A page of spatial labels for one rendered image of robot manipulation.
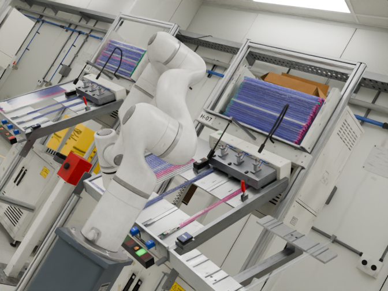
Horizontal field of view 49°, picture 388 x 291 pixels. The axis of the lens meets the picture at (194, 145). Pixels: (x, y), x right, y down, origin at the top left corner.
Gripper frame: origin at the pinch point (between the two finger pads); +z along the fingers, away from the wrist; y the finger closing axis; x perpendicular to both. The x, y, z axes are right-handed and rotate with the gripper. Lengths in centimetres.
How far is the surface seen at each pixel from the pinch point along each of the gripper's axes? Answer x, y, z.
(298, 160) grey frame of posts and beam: 80, 32, 2
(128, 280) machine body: 2, -7, 53
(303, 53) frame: 123, 0, -33
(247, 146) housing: 74, 6, 2
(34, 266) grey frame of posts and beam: -31, -38, 43
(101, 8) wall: 276, -504, 19
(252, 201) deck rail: 48, 32, 9
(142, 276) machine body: 6.6, -0.7, 48.9
